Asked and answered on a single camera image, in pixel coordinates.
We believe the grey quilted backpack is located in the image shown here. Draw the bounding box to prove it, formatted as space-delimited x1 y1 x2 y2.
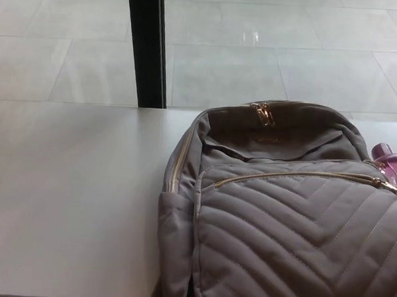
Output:
153 94 397 297

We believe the pink transparent water bottle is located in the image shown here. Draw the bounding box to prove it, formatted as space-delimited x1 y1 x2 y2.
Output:
368 142 397 191

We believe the black vertical window post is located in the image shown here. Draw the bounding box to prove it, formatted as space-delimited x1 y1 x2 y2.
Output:
121 0 173 110

